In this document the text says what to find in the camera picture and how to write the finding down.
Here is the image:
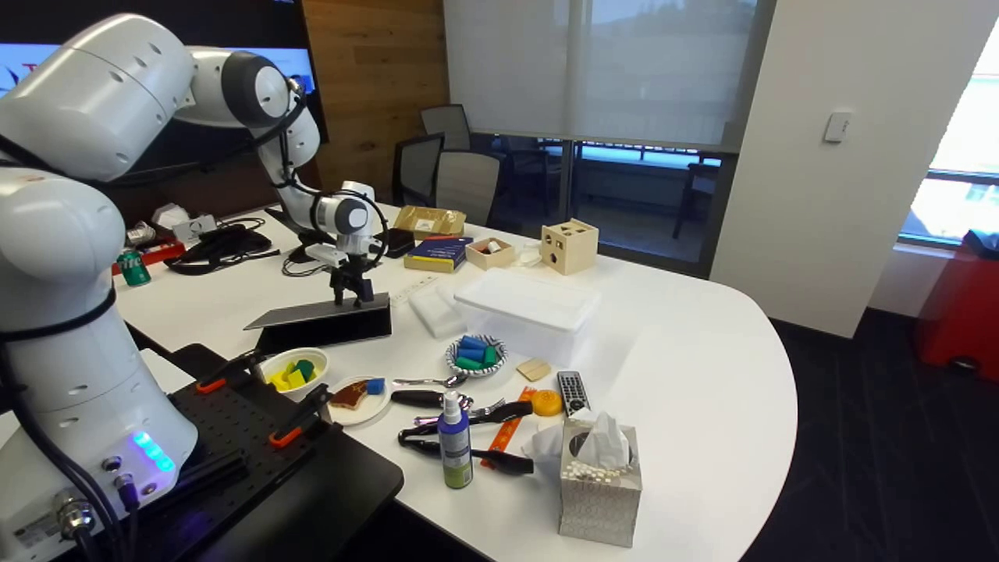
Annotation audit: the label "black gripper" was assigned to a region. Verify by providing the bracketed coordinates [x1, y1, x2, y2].
[327, 246, 381, 313]

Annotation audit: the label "blue book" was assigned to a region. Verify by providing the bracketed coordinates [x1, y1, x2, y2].
[400, 235, 472, 279]

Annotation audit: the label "brown toy piece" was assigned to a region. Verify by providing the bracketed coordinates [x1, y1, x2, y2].
[327, 380, 372, 412]

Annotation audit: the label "yellow blocks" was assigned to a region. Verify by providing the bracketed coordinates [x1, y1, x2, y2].
[269, 363, 313, 398]

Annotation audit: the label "silver spoon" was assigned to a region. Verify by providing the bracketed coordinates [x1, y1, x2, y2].
[392, 368, 468, 390]

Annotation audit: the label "white plate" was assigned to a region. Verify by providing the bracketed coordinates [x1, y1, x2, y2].
[321, 374, 398, 432]

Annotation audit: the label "grey office chair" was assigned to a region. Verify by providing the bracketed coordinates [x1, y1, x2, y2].
[420, 101, 474, 158]
[392, 133, 447, 205]
[431, 148, 507, 229]

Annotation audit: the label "small open wooden box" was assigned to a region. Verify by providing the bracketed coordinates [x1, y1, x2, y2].
[462, 230, 521, 273]

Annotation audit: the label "patterned blue white bowl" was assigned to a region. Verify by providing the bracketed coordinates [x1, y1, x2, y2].
[447, 332, 509, 380]

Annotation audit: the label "orange clamp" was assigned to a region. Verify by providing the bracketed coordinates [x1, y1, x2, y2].
[195, 357, 258, 400]
[266, 380, 334, 452]

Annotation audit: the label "white foam box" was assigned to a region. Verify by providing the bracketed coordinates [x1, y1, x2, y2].
[451, 267, 606, 368]

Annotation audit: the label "spray bottle with blue band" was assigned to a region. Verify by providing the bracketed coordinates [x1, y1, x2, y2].
[435, 390, 477, 495]

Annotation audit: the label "flat wooden block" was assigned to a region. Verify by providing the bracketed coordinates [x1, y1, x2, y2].
[515, 357, 557, 388]

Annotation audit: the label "orange ruler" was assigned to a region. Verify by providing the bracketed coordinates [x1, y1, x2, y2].
[483, 388, 535, 455]

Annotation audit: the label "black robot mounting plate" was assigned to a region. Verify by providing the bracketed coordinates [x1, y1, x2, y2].
[59, 340, 410, 562]

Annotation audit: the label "orange ball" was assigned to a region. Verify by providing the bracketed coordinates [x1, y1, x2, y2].
[521, 384, 565, 421]

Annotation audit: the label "green cup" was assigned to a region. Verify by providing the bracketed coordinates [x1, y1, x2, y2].
[114, 246, 156, 290]

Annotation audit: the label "wooden cube with holes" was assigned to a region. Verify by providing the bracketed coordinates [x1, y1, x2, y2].
[536, 216, 603, 279]

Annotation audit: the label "grey remote control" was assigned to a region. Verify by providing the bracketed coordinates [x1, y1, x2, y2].
[554, 368, 598, 421]

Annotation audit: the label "white tissue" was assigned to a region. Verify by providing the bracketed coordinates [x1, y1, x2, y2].
[571, 411, 634, 473]

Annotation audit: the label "marbled tissue box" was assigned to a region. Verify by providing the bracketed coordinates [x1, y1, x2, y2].
[557, 420, 648, 554]

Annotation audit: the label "red bin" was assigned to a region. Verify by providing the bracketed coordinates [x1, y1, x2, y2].
[915, 229, 999, 388]

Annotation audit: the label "black-handled scoop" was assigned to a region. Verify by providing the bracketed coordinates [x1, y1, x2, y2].
[388, 384, 477, 412]

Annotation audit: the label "black cable bundle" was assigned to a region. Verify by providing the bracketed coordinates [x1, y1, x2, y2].
[162, 221, 285, 279]

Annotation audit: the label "white light switch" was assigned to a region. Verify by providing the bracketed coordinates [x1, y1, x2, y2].
[819, 107, 858, 148]

